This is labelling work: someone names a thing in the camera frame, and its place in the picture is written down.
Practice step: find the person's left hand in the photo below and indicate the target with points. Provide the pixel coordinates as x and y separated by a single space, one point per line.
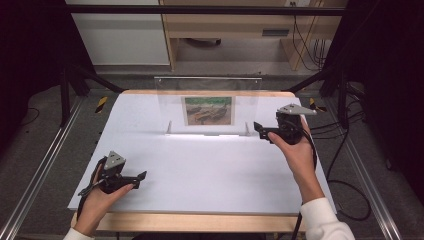
98 206

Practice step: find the clear acrylic picture frame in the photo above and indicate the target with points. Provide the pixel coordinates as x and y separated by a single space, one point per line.
166 100

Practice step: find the landscape painting print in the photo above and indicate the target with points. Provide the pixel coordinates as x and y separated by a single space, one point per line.
208 111

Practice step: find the black horizontal bar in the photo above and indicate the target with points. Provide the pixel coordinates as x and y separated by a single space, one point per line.
200 10

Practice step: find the person's right hand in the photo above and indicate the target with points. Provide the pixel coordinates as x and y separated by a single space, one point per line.
300 160

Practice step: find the white cabinet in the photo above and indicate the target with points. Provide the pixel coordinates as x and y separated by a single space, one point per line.
120 36

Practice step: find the white board sheet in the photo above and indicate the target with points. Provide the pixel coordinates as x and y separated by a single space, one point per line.
200 166

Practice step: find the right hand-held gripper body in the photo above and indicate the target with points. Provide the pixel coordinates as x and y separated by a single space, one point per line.
289 128

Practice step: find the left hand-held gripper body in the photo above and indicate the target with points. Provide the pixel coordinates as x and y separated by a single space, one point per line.
113 173

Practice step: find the wooden table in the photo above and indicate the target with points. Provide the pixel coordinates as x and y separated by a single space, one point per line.
186 223

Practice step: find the black metal stand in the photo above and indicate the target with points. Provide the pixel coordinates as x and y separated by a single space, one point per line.
65 96
341 100

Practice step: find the aluminium floor rail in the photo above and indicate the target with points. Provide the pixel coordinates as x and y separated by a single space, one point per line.
33 180
370 180

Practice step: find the wooden desk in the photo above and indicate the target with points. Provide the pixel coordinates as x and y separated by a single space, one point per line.
233 23

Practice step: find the black curtain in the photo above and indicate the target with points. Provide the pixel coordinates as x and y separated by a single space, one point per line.
390 83
30 60

